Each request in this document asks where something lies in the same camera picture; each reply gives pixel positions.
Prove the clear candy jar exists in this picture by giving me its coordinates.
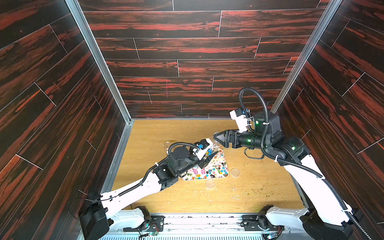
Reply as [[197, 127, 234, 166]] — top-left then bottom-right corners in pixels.
[[164, 141, 174, 151]]

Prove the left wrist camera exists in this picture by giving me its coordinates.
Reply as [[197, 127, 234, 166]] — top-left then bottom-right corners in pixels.
[[193, 138, 213, 160]]

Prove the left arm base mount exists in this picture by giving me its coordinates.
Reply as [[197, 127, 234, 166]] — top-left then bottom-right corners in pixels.
[[123, 215, 165, 233]]

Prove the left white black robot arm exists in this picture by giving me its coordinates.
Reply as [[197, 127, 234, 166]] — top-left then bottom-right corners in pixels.
[[78, 139, 218, 240]]

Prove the jar with white lid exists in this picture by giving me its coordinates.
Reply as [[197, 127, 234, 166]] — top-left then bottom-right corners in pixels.
[[206, 141, 220, 156]]

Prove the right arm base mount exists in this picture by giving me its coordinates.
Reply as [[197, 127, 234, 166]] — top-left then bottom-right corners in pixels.
[[240, 215, 284, 232]]

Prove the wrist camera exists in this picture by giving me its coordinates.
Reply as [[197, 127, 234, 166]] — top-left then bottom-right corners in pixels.
[[230, 108, 255, 133], [193, 138, 213, 160]]

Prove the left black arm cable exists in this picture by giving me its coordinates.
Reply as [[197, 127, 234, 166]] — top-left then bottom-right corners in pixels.
[[67, 141, 200, 223]]

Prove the floral pattern tray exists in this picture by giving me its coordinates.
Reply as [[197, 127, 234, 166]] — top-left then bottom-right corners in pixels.
[[182, 148, 230, 181]]

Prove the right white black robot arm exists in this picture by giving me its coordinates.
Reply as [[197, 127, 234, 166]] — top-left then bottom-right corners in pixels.
[[214, 109, 371, 240]]

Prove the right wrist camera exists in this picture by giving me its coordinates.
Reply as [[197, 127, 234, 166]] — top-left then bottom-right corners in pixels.
[[230, 108, 255, 133]]

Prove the right black corrugated cable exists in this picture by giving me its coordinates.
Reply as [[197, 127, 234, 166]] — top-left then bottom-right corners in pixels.
[[238, 87, 373, 240]]

